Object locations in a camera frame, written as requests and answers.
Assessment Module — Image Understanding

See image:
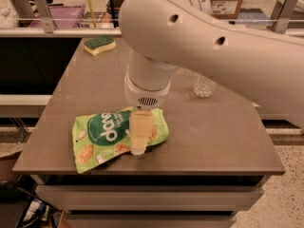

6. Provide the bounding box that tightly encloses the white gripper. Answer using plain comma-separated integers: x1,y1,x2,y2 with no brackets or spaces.
124,72,171,155

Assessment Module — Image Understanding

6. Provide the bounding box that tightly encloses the green rice chip bag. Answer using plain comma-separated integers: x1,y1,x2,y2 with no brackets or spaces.
72,107,169,174

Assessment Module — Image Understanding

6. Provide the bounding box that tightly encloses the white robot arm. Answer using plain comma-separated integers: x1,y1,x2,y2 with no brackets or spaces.
119,0,304,128

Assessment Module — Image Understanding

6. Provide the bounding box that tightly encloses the green yellow sponge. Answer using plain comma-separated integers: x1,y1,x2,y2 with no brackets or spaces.
84,35,116,56

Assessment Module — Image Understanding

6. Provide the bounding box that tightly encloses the clear plastic water bottle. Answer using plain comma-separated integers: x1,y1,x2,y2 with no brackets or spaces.
193,74,217,98

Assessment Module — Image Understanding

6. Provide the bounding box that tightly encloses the grey table drawer unit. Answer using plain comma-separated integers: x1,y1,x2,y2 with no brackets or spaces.
36,184,264,228

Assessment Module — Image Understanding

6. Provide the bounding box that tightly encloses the purple plastic crate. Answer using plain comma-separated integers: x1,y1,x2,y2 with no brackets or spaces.
29,5,86,29

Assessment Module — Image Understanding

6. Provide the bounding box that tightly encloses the cardboard box with label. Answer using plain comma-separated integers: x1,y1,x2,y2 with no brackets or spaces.
207,0,250,20

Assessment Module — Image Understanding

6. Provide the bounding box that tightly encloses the metal glass railing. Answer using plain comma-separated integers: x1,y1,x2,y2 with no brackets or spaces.
1,0,304,37

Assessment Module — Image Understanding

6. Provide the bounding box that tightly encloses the yellow broom handle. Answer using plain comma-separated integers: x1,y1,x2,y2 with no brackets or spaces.
87,0,97,28

